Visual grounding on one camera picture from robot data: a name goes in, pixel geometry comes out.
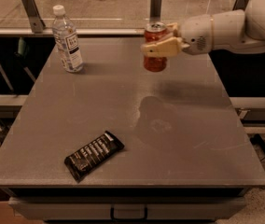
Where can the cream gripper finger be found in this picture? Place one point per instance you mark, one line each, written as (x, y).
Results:
(169, 47)
(173, 29)

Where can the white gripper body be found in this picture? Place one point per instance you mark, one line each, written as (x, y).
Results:
(196, 32)

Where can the red coke can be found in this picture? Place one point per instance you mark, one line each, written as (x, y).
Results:
(153, 61)

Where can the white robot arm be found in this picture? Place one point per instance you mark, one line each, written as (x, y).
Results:
(238, 31)

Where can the clear plastic water bottle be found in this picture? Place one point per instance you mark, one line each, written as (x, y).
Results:
(65, 35)

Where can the black snack bar wrapper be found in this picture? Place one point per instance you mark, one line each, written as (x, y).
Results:
(92, 155)

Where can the cardboard box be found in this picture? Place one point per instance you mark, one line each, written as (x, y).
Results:
(9, 216)

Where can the middle metal bracket post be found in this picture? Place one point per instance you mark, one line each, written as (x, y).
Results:
(155, 10)

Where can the left metal bracket post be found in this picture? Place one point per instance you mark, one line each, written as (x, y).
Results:
(36, 23)

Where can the grey drawer with handle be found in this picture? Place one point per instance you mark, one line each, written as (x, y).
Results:
(49, 209)

